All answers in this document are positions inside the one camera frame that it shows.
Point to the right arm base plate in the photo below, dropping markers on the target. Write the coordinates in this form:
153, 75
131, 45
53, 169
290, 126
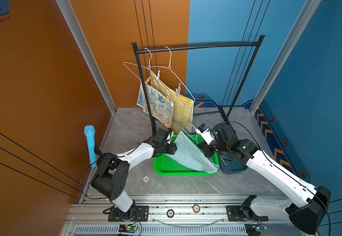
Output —
238, 213

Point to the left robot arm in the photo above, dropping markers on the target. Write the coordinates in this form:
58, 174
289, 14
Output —
112, 170

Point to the black clothes rack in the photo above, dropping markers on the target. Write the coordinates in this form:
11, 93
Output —
255, 44

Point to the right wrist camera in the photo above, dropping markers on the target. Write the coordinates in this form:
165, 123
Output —
204, 131

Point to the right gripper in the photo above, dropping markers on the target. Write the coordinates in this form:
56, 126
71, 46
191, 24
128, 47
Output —
203, 145

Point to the dark teal tray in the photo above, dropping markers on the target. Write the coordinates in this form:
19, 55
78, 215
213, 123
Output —
230, 166

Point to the orange clothespin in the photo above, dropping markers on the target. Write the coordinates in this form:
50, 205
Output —
147, 80
167, 99

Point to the light green towel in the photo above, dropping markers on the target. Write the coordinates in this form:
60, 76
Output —
193, 155

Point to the green plastic basket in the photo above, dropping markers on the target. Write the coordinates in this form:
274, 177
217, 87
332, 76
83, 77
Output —
165, 166

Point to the orange clothespin upper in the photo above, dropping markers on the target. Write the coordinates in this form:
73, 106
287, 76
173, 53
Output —
147, 80

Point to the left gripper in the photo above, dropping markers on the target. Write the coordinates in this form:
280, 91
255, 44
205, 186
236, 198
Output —
173, 148

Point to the yellow striped towel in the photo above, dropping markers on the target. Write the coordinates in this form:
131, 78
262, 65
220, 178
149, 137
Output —
182, 106

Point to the orange clothespin lower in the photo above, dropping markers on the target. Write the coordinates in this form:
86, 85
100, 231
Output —
167, 99

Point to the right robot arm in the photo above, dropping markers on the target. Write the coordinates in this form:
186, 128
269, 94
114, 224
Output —
305, 206

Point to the circuit board right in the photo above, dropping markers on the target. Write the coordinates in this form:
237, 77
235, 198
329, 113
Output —
254, 230

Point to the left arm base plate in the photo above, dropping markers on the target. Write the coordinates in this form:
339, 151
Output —
140, 213

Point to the green circuit board left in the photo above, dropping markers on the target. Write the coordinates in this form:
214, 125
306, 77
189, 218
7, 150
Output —
127, 229

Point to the bunny pattern towel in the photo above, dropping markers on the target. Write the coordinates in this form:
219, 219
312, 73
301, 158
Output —
160, 110

